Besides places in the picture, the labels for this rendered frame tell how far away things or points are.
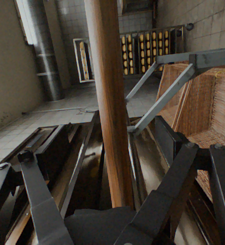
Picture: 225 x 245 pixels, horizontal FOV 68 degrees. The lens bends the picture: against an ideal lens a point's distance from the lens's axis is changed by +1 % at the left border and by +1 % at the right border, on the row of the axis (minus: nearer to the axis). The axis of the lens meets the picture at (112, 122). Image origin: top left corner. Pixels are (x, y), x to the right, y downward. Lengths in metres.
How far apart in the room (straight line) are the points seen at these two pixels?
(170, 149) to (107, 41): 0.11
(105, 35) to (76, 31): 5.12
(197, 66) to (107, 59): 0.43
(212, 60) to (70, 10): 4.99
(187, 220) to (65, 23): 5.16
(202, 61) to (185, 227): 0.58
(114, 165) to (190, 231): 0.59
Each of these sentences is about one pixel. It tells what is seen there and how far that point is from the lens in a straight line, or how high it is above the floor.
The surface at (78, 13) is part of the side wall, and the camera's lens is 5.34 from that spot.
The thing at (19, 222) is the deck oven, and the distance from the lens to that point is 0.94.
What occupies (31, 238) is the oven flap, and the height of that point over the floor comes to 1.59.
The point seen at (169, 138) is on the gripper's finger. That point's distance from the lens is 0.16.
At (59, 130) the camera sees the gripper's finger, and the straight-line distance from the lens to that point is 0.20.
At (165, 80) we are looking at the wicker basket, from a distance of 1.71.
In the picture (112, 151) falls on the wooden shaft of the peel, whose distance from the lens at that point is 0.20.
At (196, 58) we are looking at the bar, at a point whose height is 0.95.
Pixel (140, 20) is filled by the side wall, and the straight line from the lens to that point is 5.27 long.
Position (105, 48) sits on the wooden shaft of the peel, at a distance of 0.17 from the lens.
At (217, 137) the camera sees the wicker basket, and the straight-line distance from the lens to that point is 1.20.
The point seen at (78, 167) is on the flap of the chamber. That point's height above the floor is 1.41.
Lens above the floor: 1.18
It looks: 3 degrees up
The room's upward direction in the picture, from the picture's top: 96 degrees counter-clockwise
